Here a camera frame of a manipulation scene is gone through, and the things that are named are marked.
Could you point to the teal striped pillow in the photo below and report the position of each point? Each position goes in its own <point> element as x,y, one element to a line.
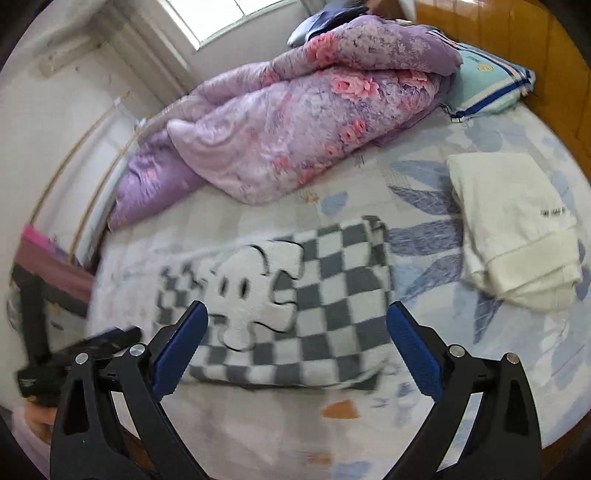
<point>489,83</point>

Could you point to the leaf print bed sheet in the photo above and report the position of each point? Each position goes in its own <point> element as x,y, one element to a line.
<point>286,424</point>

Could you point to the dark blue cloth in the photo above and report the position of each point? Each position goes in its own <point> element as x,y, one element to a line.
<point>323,23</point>

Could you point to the cream garment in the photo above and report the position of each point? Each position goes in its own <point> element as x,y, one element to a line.
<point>508,207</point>

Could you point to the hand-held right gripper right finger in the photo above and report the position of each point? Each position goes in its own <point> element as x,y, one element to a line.
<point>411,341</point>

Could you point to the dark side table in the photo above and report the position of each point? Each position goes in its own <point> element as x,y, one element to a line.
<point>46,277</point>

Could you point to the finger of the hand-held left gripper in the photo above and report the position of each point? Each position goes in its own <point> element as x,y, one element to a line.
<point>108,344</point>

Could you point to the window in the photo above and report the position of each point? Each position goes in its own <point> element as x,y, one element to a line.
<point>231,18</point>

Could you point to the person's left hand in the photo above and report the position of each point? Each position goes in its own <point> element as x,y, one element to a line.
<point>42,422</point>

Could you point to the grey white checkered sweater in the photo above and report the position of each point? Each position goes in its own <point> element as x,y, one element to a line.
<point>323,304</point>

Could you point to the wooden headboard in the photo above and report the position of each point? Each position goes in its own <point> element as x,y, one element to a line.
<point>517,32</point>

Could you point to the purple floral quilt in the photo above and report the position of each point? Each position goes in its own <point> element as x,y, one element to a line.
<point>286,120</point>

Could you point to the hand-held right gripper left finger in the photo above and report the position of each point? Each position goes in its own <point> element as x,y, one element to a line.
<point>184,341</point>

